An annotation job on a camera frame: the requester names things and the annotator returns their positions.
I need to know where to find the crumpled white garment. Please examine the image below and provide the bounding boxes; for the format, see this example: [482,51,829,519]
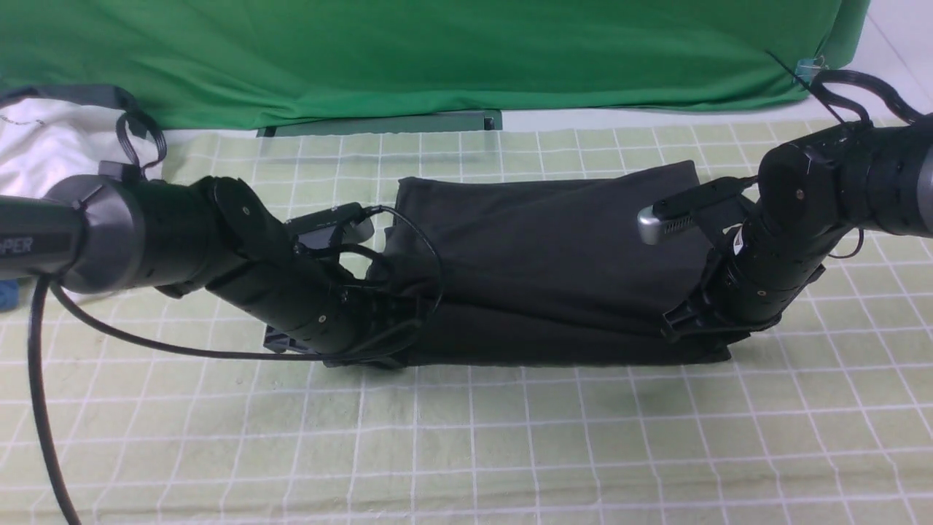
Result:
[1,99,168,198]

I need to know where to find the blue cloth piece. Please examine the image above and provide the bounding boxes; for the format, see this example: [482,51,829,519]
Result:
[0,279,20,312]

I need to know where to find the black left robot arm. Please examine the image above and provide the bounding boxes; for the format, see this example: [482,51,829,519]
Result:
[2,100,439,363]

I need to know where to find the green backdrop cloth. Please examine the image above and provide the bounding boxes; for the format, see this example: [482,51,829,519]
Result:
[1,1,869,130]

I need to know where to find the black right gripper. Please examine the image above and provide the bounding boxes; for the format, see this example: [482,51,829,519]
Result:
[662,211,850,343]

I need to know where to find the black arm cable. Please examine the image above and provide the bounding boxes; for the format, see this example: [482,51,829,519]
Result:
[28,204,444,525]
[765,50,926,260]

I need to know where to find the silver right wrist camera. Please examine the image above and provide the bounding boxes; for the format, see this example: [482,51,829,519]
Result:
[637,176,757,245]

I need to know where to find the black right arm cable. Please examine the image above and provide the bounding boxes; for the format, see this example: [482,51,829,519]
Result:
[765,50,926,260]

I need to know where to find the blue binder clip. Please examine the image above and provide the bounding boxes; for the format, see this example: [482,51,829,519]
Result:
[793,55,827,86]

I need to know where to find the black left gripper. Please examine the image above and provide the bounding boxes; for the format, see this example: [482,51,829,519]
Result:
[208,258,429,362]

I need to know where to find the light green checkered tablecloth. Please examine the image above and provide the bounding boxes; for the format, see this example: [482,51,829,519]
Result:
[42,120,932,524]

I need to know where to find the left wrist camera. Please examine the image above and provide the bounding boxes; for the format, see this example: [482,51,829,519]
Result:
[284,203,375,252]

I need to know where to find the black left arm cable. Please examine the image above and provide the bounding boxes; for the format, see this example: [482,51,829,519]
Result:
[28,204,444,525]

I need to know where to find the gray garment behind white one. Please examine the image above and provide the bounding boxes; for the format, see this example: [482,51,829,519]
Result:
[1,84,161,136]

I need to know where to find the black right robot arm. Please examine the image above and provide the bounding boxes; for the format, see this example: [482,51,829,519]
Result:
[639,120,932,342]

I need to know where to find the dark gray long-sleeve top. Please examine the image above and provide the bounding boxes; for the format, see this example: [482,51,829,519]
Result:
[367,162,732,367]

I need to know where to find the dark green base bar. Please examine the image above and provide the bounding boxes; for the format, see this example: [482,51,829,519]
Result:
[257,109,503,139]

